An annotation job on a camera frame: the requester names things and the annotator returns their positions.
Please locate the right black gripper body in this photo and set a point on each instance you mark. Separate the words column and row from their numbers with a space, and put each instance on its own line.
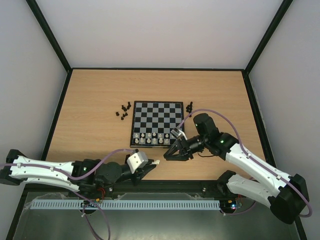
column 184, row 147

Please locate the black white chess board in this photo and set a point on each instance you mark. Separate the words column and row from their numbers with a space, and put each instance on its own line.
column 158, row 117

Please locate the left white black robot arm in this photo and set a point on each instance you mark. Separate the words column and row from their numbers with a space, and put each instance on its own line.
column 85, row 176

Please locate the black aluminium frame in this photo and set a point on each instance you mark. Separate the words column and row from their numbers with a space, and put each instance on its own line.
column 155, row 186

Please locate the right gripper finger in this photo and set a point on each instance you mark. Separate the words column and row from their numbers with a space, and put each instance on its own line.
column 178, row 156
column 173, row 148

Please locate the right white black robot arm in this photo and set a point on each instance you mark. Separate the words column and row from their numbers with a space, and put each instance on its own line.
column 285, row 195

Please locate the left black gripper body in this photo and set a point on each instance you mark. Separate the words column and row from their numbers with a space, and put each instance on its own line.
column 137, row 173

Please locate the grey slotted cable duct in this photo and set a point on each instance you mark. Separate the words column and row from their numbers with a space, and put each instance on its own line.
column 77, row 204

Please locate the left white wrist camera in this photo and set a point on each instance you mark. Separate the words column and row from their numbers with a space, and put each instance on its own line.
column 137, row 160

